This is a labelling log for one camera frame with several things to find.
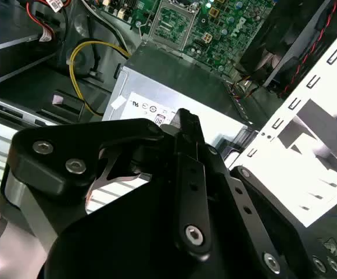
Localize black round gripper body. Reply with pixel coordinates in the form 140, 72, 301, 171
42, 180, 267, 279

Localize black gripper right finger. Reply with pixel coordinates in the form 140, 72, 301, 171
191, 113, 337, 279

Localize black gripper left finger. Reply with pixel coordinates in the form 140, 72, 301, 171
0, 109, 213, 262

